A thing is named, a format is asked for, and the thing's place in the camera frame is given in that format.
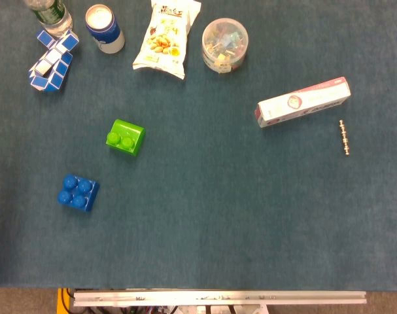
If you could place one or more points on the white pink toothpaste box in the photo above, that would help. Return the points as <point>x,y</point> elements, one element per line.
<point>303,101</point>

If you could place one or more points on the teal felt table mat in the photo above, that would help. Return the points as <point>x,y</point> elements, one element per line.
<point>198,196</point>

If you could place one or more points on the blue and white snake puzzle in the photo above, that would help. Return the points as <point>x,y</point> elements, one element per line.
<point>52,62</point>

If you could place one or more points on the clear jar of binder clips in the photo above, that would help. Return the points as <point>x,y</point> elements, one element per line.
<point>224,44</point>

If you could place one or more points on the aluminium frame rail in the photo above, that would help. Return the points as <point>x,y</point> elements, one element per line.
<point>217,297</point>

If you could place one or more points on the white nut snack bag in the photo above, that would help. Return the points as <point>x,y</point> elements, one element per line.
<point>163,37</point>

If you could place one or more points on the green toy building block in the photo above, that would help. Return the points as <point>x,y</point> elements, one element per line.
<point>127,135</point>

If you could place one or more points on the blue toy building block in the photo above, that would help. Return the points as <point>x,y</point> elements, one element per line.
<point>78,192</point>

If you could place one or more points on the blue and white drink can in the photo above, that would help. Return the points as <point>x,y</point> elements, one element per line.
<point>105,29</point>

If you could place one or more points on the clear green-label water bottle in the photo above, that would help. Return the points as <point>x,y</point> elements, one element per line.
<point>51,14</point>

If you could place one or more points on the silver beaded metal rod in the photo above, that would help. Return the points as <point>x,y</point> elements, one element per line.
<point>344,137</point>

